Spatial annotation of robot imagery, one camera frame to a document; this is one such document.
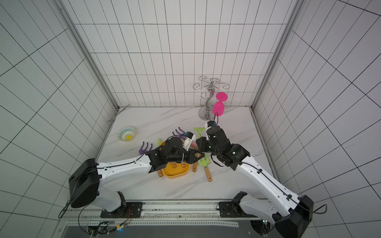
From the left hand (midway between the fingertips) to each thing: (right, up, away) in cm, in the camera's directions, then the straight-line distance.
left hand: (200, 157), depth 74 cm
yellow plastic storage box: (-17, -12, +11) cm, 24 cm away
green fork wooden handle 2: (-2, -8, +14) cm, 16 cm away
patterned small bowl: (-50, +9, +28) cm, 58 cm away
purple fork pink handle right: (-13, +8, +27) cm, 31 cm away
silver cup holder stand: (+8, +24, +40) cm, 48 cm away
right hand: (-4, +8, -1) cm, 9 cm away
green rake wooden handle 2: (-9, -8, +14) cm, 18 cm away
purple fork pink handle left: (-37, -2, +21) cm, 43 cm away
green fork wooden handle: (-23, -12, +9) cm, 27 cm away
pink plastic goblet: (+13, +28, +23) cm, 39 cm away
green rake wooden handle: (-1, +14, +1) cm, 14 cm away
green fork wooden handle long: (+4, -7, +14) cm, 16 cm away
